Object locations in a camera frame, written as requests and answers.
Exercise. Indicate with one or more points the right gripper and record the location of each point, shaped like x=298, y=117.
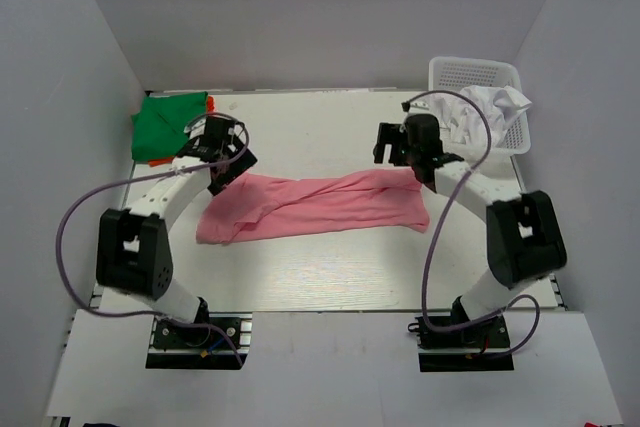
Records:
x=391, y=134

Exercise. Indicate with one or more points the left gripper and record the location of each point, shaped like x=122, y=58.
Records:
x=241, y=165

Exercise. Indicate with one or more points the white t shirt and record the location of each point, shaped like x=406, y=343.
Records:
x=501, y=108

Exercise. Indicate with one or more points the pink t shirt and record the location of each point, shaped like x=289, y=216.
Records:
x=258, y=207

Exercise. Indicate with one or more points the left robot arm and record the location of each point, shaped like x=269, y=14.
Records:
x=134, y=253

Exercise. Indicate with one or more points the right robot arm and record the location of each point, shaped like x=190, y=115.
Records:
x=524, y=243

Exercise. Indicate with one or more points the orange folded t shirt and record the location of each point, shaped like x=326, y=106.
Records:
x=210, y=107

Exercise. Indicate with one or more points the green folded t shirt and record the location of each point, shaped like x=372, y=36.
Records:
x=158, y=128

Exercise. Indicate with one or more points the white plastic basket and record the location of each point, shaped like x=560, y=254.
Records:
x=448, y=75

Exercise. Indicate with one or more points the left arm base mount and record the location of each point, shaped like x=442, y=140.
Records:
x=200, y=349

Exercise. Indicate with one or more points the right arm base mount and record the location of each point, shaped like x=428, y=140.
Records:
x=477, y=349

